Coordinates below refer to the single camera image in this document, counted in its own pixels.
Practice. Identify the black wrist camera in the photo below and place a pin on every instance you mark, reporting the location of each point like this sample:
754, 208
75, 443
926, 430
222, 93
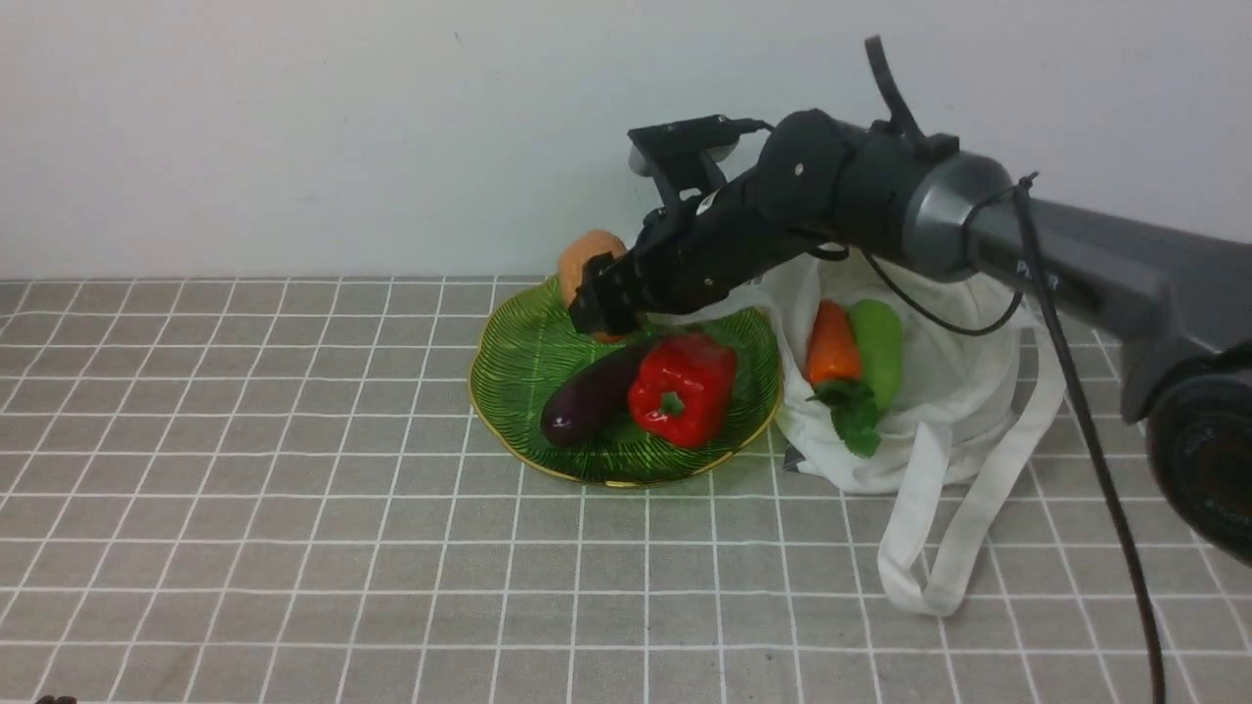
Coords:
685, 155

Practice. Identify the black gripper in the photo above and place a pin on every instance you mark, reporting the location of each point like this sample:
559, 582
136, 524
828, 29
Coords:
689, 256

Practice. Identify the round brown potato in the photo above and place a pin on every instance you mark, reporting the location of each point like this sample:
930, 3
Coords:
580, 268

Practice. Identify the green cucumber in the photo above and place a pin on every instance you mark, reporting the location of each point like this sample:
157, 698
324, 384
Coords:
878, 332

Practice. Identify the white cloth tote bag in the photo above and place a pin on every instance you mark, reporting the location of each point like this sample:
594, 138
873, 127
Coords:
952, 447

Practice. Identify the dark purple eggplant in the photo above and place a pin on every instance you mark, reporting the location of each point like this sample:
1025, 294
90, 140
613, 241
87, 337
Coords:
589, 402

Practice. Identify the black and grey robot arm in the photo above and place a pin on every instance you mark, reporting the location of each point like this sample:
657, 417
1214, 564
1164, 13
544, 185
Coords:
1177, 302

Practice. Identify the grey checked tablecloth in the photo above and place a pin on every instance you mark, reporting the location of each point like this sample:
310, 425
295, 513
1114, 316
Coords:
276, 491

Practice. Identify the orange carrot with green leaves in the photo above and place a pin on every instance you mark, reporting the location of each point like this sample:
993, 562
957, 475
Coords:
835, 374

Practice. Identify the green leaf-shaped glass plate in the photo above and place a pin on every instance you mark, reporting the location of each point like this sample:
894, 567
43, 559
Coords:
528, 349

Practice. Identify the red bell pepper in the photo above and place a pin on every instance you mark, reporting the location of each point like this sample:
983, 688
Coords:
684, 389

